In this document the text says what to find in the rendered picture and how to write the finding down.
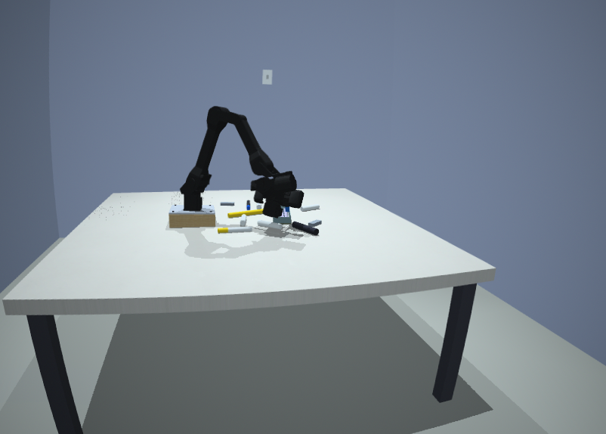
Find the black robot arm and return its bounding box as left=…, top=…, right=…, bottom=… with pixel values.
left=180, top=106, right=297, bottom=219

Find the keyboard with white letter keys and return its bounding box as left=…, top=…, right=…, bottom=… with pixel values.
left=273, top=206, right=291, bottom=225

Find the white marker with yellow cap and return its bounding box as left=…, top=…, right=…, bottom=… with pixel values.
left=218, top=227, right=252, bottom=233

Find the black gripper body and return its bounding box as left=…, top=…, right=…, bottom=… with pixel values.
left=253, top=190, right=304, bottom=209

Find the yellow cylinder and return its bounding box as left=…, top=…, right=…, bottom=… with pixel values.
left=227, top=209, right=263, bottom=218

